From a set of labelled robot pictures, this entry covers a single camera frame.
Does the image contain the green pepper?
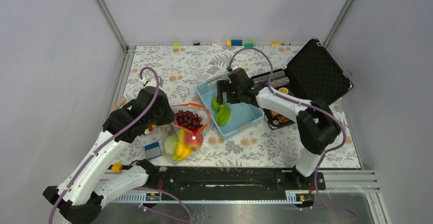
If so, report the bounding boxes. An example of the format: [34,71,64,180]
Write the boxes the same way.
[211,96,225,112]

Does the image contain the light blue plastic basket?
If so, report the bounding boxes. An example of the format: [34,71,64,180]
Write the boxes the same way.
[196,72,264,139]

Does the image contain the green star fruit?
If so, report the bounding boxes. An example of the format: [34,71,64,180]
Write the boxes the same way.
[215,107,231,126]

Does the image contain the clear zip top bag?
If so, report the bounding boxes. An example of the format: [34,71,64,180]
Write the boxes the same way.
[162,103,211,164]

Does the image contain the dark purple grapes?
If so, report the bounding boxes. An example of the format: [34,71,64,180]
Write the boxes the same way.
[175,110,203,131]

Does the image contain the green white cabbage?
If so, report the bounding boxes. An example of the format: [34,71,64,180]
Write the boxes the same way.
[163,134,178,156]

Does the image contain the red apple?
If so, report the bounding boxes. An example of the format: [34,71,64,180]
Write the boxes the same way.
[185,133,204,148]

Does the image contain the yellow banana bunch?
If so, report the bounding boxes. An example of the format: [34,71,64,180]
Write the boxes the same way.
[173,129,192,161]

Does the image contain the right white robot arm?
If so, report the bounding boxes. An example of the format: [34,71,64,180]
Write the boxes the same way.
[216,68,342,189]

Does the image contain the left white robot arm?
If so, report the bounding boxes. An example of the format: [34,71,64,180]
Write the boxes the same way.
[43,85,174,223]

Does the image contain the yellow orange toy truck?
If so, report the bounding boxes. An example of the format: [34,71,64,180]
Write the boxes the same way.
[143,125,156,135]

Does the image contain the blue grey block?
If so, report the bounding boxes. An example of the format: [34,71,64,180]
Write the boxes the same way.
[143,142,162,160]

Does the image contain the blue yellow toy bricks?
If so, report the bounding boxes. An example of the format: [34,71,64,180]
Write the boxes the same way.
[226,39,256,48]

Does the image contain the black poker chip case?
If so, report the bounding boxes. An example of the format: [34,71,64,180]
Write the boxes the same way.
[252,38,354,131]

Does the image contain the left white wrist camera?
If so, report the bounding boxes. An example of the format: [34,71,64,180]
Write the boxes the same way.
[140,78,164,90]

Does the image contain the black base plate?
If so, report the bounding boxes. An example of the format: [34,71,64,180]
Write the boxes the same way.
[144,166,326,201]

